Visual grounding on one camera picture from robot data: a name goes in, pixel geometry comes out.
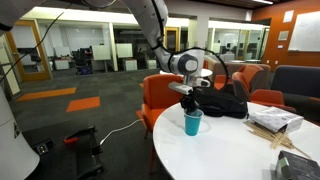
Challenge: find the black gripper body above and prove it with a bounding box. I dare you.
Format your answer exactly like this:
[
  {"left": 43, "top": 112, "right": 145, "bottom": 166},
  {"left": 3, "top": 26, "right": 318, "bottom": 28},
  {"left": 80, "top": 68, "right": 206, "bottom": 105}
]
[{"left": 179, "top": 93, "right": 200, "bottom": 112}]

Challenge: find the blue plastic cup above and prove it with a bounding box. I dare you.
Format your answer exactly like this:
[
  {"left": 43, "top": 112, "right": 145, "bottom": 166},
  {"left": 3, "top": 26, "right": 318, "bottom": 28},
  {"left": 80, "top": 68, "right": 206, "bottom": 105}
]
[{"left": 183, "top": 108, "right": 204, "bottom": 137}]

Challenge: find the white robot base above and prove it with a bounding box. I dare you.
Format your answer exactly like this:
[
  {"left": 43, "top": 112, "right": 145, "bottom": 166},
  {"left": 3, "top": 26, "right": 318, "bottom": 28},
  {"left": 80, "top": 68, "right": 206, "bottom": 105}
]
[{"left": 0, "top": 79, "right": 41, "bottom": 180}]

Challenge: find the black bag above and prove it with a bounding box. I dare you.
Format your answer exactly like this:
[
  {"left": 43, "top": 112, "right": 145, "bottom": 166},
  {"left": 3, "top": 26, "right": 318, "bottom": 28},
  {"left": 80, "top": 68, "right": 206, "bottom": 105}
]
[{"left": 192, "top": 87, "right": 249, "bottom": 120}]

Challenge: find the orange armchair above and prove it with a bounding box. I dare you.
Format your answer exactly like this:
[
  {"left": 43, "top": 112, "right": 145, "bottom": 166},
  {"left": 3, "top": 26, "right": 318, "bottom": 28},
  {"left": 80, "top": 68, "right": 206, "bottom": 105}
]
[
  {"left": 140, "top": 73, "right": 185, "bottom": 176},
  {"left": 213, "top": 64, "right": 264, "bottom": 93},
  {"left": 232, "top": 71, "right": 297, "bottom": 114}
]

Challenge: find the white round table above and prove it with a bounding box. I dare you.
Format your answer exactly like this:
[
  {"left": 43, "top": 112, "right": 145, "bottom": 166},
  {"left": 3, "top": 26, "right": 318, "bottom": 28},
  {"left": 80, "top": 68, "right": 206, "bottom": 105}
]
[{"left": 159, "top": 68, "right": 214, "bottom": 79}]

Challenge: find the yellow framed glass door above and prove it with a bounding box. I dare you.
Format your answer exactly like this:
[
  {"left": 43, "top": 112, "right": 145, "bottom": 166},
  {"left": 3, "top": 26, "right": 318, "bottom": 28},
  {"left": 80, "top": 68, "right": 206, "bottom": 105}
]
[{"left": 163, "top": 26, "right": 181, "bottom": 54}]

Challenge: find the white printed paper packet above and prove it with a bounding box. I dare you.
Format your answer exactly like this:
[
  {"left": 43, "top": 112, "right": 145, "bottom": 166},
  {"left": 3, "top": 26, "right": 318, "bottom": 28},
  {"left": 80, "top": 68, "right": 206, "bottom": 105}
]
[{"left": 248, "top": 106, "right": 305, "bottom": 134}]

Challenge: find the wooden stick bundle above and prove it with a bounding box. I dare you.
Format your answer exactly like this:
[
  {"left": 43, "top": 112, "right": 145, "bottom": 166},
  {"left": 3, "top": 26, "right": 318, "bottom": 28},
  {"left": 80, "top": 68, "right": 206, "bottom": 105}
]
[{"left": 244, "top": 119, "right": 312, "bottom": 160}]

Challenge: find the white mobile board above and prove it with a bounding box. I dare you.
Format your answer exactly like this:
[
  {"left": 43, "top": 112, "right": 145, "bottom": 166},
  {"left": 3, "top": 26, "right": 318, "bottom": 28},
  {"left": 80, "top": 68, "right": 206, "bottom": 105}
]
[
  {"left": 115, "top": 43, "right": 134, "bottom": 59},
  {"left": 91, "top": 44, "right": 112, "bottom": 62}
]

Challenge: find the dark blue sofa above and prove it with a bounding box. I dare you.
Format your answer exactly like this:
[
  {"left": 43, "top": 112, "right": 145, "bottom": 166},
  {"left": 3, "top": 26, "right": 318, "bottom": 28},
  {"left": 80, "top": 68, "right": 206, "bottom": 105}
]
[{"left": 270, "top": 65, "right": 320, "bottom": 123}]

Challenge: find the black metal stand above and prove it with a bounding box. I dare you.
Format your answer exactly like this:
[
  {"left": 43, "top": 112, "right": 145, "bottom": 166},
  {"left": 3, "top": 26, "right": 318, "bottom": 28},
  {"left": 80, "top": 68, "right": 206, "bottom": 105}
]
[{"left": 64, "top": 125, "right": 105, "bottom": 180}]

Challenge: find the dark office chair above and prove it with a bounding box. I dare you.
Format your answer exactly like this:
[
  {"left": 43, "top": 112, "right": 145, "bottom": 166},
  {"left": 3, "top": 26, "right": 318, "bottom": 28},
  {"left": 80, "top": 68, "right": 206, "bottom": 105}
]
[{"left": 73, "top": 48, "right": 94, "bottom": 76}]

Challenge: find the black box with green label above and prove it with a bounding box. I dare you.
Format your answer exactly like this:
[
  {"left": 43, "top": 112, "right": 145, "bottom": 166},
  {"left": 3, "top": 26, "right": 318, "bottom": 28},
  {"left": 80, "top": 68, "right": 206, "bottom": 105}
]
[{"left": 275, "top": 150, "right": 320, "bottom": 180}]

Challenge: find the wooden door with window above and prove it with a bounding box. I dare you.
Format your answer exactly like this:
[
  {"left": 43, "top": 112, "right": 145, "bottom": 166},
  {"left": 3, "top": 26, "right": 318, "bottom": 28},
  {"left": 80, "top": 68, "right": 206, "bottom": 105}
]
[{"left": 4, "top": 19, "right": 53, "bottom": 83}]

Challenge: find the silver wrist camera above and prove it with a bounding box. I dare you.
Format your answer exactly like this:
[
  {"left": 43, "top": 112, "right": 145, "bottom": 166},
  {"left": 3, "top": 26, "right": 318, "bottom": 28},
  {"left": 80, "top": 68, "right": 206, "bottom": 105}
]
[{"left": 168, "top": 81, "right": 195, "bottom": 96}]

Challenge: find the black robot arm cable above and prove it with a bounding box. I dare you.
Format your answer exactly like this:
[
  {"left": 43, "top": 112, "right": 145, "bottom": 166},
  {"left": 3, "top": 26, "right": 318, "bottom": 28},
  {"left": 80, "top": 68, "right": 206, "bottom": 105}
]
[{"left": 151, "top": 0, "right": 232, "bottom": 98}]

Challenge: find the white floor cable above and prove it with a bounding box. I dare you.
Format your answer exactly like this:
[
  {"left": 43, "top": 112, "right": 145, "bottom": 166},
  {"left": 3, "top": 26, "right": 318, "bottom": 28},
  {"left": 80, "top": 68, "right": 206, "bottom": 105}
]
[{"left": 99, "top": 118, "right": 144, "bottom": 146}]

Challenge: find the grey wall sign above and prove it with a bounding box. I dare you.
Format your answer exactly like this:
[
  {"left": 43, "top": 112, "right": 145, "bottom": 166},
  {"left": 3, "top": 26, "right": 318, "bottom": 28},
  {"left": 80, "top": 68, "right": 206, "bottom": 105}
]
[{"left": 278, "top": 30, "right": 290, "bottom": 42}]

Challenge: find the orange clamp handle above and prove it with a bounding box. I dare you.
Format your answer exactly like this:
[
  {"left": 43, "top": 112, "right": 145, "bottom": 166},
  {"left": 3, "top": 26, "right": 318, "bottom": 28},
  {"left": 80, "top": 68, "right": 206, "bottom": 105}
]
[{"left": 63, "top": 135, "right": 81, "bottom": 145}]

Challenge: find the white paper sheet on wall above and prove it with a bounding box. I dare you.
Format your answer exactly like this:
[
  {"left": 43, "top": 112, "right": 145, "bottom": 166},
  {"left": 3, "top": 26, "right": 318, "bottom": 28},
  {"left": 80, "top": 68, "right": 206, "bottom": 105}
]
[{"left": 283, "top": 9, "right": 295, "bottom": 24}]

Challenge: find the wall whiteboard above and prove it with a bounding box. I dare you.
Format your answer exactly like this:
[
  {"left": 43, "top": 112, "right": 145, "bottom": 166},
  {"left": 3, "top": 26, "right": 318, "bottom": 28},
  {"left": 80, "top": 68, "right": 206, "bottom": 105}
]
[{"left": 287, "top": 10, "right": 320, "bottom": 53}]

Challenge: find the thin black hanging cable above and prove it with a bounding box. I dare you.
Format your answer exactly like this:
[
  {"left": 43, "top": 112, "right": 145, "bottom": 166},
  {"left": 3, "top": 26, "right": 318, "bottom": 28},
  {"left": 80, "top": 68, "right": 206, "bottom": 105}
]
[{"left": 0, "top": 11, "right": 65, "bottom": 84}]

